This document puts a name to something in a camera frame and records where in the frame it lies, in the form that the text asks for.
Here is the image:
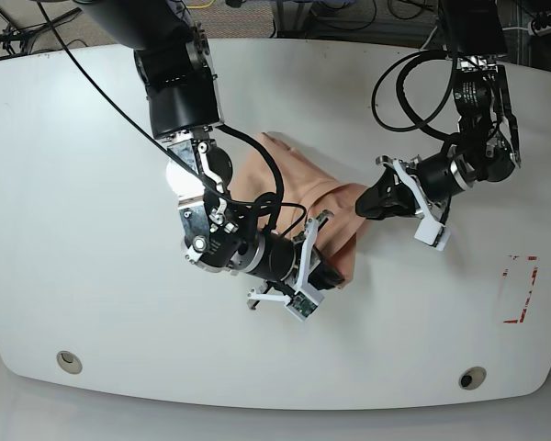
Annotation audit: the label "red tape rectangle marking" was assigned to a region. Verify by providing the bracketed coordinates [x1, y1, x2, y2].
[496, 254, 540, 324]

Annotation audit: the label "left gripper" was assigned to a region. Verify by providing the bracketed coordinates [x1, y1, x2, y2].
[354, 153, 475, 220]

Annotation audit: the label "table grommet hole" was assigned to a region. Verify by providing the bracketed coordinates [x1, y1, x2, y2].
[56, 351, 83, 375]
[458, 367, 487, 390]

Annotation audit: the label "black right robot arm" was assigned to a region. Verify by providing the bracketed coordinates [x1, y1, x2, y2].
[77, 1, 344, 295]

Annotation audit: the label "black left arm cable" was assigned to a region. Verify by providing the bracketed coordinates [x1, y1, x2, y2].
[371, 48, 460, 139]

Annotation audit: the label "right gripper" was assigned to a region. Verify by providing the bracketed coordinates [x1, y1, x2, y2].
[250, 233, 345, 296]

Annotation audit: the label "right table grommet hole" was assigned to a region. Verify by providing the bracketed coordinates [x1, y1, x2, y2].
[458, 367, 487, 390]

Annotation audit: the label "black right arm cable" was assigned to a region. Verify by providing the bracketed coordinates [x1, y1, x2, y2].
[36, 0, 313, 240]

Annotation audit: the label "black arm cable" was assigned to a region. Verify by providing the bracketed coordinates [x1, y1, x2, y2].
[36, 0, 313, 240]
[371, 48, 460, 139]

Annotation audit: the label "black tripod legs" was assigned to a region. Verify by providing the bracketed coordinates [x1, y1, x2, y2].
[0, 0, 82, 63]

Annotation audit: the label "left table grommet hole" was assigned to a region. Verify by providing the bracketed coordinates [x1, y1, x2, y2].
[56, 351, 83, 375]

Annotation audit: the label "peach T-shirt with emoji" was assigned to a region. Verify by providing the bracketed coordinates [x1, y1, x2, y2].
[230, 132, 369, 288]

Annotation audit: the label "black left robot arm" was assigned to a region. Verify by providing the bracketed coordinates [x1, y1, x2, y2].
[355, 1, 522, 222]

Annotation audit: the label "white power strip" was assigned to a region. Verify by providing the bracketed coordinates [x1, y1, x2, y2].
[528, 11, 551, 37]

